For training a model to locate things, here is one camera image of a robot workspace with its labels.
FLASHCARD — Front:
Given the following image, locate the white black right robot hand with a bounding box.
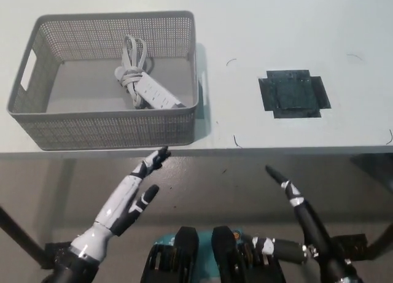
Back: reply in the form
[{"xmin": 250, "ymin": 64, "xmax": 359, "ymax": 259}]
[{"xmin": 251, "ymin": 165, "xmax": 354, "ymax": 276}]

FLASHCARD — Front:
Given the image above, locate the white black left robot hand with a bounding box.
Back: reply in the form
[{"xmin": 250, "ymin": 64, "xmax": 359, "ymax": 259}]
[{"xmin": 69, "ymin": 145, "xmax": 172, "ymax": 263}]

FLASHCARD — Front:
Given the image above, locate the white power strip grey cord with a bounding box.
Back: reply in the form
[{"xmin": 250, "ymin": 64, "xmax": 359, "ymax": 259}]
[{"xmin": 114, "ymin": 34, "xmax": 187, "ymax": 110}]

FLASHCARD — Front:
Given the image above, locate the black table foot plate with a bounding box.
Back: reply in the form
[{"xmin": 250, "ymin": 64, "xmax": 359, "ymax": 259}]
[
  {"xmin": 333, "ymin": 233, "xmax": 370, "ymax": 261},
  {"xmin": 45, "ymin": 241, "xmax": 73, "ymax": 270}
]

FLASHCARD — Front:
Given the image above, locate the black table leg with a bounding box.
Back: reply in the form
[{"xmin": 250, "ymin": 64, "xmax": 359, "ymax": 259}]
[
  {"xmin": 367, "ymin": 214, "xmax": 393, "ymax": 261},
  {"xmin": 0, "ymin": 205, "xmax": 52, "ymax": 269}
]

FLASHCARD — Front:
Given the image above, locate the grey perforated plastic basket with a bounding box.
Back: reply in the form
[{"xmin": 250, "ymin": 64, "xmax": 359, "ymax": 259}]
[{"xmin": 6, "ymin": 9, "xmax": 210, "ymax": 152}]

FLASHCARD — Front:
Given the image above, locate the black teal robot torso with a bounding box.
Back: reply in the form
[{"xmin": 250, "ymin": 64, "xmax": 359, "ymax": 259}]
[{"xmin": 140, "ymin": 225, "xmax": 290, "ymax": 283}]

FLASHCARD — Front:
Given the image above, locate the black tape patch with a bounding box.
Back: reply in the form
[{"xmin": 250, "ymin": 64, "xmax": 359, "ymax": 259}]
[{"xmin": 257, "ymin": 69, "xmax": 332, "ymax": 120}]

